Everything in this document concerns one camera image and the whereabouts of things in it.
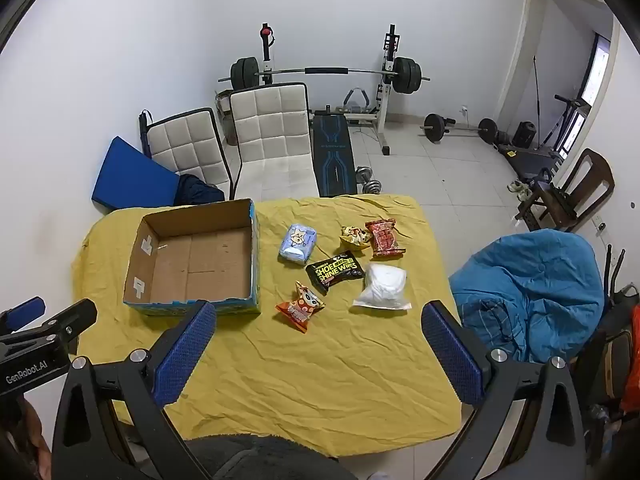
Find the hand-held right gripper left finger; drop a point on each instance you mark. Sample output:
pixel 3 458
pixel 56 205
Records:
pixel 187 355

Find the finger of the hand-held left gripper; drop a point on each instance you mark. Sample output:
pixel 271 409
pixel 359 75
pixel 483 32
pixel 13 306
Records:
pixel 25 309
pixel 75 316

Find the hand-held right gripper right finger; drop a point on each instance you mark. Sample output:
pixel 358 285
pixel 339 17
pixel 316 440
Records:
pixel 450 355

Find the cardboard box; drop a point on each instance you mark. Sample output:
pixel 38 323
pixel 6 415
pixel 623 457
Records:
pixel 200 265

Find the white plastic bag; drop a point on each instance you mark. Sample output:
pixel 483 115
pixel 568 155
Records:
pixel 384 285

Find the orange snack packet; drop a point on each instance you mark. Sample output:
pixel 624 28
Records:
pixel 301 307

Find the red snack packet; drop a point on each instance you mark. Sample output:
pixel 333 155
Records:
pixel 385 238

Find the black wipes packet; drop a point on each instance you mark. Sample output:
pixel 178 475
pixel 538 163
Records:
pixel 334 272

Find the small yellow snack packet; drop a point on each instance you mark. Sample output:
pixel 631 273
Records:
pixel 354 238

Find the light blue tissue pack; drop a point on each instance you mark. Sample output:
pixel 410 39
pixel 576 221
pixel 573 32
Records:
pixel 298 244

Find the blue cloth covered chair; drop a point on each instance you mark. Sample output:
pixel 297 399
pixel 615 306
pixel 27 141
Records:
pixel 530 285

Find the yellow tablecloth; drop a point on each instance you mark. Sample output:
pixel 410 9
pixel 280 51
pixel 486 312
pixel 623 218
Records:
pixel 310 375

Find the blue foam mat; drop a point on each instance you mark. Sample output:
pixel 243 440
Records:
pixel 132 175

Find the dark navy cloth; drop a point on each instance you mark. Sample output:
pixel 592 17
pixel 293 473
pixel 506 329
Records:
pixel 200 191

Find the pair of light shoes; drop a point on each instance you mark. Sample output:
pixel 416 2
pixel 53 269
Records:
pixel 520 190

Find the orange bag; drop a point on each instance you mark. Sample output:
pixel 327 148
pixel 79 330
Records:
pixel 632 360

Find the chrome dumbbell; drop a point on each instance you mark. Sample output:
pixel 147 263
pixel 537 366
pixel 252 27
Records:
pixel 371 185

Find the black folded stick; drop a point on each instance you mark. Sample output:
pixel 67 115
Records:
pixel 145 130

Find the small white padded chair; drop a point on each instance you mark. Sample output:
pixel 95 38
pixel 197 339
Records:
pixel 185 145

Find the black treadmill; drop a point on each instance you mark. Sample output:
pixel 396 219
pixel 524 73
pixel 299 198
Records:
pixel 530 160

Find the dark wooden chair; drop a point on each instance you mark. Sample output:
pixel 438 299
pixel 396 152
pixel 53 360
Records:
pixel 592 180

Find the short barbell with black plates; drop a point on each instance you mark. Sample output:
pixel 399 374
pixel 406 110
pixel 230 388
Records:
pixel 434 128

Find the black weight bench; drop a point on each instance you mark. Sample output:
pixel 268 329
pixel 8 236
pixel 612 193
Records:
pixel 332 160

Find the black speaker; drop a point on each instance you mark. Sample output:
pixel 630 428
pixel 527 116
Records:
pixel 525 135

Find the large white padded chair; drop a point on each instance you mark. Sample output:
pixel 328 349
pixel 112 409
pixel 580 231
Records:
pixel 272 135

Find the thin black bar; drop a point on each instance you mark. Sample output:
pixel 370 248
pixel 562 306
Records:
pixel 538 95

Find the white barbell rack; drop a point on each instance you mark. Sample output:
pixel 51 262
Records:
pixel 386 85

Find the long barbell with black plates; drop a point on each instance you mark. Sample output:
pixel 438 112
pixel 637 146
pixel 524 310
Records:
pixel 325 71

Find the window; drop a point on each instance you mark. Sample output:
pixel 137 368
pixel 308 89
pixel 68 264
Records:
pixel 596 67

